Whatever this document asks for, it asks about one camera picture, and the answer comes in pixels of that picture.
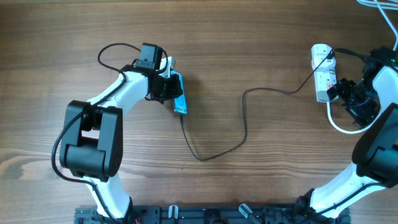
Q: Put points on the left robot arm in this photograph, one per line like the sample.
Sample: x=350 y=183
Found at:
x=89 y=149

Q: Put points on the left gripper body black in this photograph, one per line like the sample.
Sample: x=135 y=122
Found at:
x=166 y=88

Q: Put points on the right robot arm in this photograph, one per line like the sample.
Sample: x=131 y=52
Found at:
x=373 y=164

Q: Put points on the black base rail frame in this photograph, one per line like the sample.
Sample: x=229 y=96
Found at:
x=268 y=214

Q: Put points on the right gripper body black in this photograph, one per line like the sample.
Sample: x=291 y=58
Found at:
x=360 y=99

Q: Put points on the blue Galaxy smartphone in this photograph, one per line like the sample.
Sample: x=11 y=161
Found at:
x=180 y=105

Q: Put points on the white power strip socket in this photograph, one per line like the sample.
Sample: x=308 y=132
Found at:
x=324 y=80

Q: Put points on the white charger plug adapter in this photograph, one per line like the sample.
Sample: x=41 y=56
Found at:
x=322 y=57

